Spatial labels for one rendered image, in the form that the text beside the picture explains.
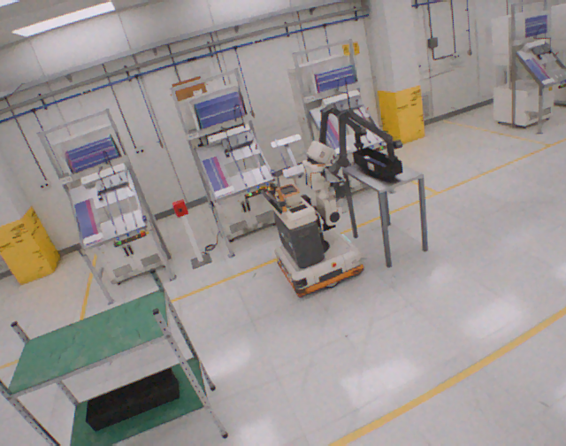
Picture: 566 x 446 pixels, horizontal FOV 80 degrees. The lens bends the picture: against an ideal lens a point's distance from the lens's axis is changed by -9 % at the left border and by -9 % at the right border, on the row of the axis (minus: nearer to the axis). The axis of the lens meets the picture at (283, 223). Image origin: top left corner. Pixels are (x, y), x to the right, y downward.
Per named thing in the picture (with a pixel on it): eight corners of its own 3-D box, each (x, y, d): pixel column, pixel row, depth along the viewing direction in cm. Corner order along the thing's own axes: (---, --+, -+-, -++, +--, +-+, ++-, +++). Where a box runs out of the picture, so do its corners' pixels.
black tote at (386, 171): (354, 163, 359) (352, 152, 354) (369, 157, 362) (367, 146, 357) (386, 179, 309) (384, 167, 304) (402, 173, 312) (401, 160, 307)
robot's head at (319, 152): (313, 160, 302) (322, 143, 299) (304, 154, 320) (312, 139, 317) (327, 166, 308) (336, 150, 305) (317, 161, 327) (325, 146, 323)
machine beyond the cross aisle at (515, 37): (575, 121, 538) (583, -7, 452) (542, 134, 522) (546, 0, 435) (507, 110, 657) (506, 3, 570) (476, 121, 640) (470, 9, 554)
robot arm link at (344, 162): (334, 111, 292) (338, 110, 282) (351, 110, 293) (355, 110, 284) (337, 166, 303) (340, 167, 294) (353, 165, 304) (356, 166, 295)
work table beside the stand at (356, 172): (388, 268, 340) (378, 190, 303) (353, 237, 401) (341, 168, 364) (428, 250, 348) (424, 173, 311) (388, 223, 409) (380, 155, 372)
